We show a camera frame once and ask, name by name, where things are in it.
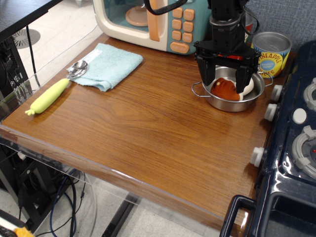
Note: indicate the light blue cloth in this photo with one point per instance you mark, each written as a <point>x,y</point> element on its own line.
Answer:
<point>108,66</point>

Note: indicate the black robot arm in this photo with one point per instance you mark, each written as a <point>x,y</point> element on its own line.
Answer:
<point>224,8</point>

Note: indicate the green handled metal spoon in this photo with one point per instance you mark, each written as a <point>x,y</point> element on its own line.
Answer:
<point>52,93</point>

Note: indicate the black table leg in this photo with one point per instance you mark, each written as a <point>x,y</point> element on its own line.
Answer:
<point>121,216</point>

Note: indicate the toy microwave teal cream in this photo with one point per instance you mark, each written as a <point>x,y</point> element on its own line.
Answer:
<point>175,31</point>

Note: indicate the white stove knob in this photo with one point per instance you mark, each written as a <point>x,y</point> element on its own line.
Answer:
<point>256,156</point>
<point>276,92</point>
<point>270,112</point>

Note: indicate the pineapple slices can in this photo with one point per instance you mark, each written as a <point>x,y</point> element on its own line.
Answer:
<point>274,48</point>

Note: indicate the plush brown white mushroom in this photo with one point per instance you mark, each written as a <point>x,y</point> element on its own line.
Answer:
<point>226,89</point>

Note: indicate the black desk at left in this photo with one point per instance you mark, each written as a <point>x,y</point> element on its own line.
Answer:
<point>17,14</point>

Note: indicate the white stove knob upper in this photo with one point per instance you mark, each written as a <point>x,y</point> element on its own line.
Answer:
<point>276,92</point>

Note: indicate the silver metal pot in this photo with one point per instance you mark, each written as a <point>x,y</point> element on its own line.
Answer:
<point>235,106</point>

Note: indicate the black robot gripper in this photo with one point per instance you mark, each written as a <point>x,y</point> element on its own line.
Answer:
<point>207,60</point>

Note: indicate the tomato sauce can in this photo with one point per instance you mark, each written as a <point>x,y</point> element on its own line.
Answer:
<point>248,27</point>

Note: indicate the dark blue toy stove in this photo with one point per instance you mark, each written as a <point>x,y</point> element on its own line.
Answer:
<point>285,200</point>

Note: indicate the white stove knob middle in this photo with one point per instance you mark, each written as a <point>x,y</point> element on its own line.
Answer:
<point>270,112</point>

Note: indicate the white stove knob lower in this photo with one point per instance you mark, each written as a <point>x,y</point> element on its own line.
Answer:
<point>256,156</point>

